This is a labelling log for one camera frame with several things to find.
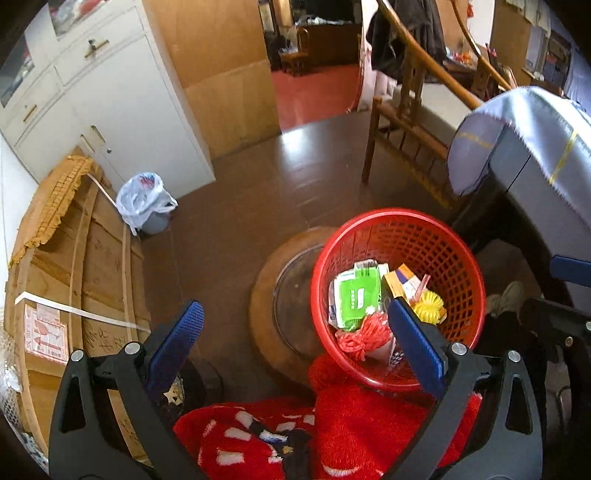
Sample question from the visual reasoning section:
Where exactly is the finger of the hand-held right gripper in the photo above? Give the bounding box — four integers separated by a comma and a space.
521, 298, 591, 354
550, 255, 591, 288

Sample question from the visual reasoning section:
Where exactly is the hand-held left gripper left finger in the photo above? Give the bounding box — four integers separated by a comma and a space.
47, 300, 208, 480

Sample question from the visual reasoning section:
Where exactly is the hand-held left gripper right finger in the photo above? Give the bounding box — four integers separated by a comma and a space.
383, 298, 543, 480

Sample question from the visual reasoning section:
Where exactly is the yellow coil toy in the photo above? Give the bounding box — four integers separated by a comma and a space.
411, 290, 448, 321

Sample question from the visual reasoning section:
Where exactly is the red yarn bundle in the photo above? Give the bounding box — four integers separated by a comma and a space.
336, 313, 395, 363

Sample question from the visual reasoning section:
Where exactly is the red plastic basket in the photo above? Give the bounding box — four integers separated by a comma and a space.
310, 209, 488, 393

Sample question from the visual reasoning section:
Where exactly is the round wooden stand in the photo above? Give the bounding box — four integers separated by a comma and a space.
249, 226, 342, 386

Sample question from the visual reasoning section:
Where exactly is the person's red patterned clothing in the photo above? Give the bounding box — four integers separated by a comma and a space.
173, 355, 483, 480

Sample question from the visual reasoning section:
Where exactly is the large cardboard box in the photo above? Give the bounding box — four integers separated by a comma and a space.
0, 147, 153, 467

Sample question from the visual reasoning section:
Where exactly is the small grey bin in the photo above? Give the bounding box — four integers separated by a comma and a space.
139, 210, 171, 235

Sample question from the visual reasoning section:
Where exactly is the blue checked tablecloth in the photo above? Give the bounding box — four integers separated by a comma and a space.
447, 85, 591, 232

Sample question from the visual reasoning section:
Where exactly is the bin with white bag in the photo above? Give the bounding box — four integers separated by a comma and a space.
115, 172, 179, 236

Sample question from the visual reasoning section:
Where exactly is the bubble wrap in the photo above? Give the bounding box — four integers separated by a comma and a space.
0, 360, 47, 462

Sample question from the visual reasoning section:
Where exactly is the round-back wooden armchair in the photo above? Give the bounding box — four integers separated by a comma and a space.
360, 0, 513, 208

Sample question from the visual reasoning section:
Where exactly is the white glass-door cabinet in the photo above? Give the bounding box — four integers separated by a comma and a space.
0, 0, 217, 199

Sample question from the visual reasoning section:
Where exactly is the floral pink curtain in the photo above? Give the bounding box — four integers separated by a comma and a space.
356, 28, 399, 112

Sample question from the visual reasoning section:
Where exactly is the wooden partition panel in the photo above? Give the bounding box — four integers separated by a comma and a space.
148, 0, 282, 160

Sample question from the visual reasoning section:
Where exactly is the dark jacket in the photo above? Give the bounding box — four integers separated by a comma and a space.
367, 0, 448, 84

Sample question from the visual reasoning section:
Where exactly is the small wooden chair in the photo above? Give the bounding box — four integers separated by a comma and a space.
279, 25, 310, 77

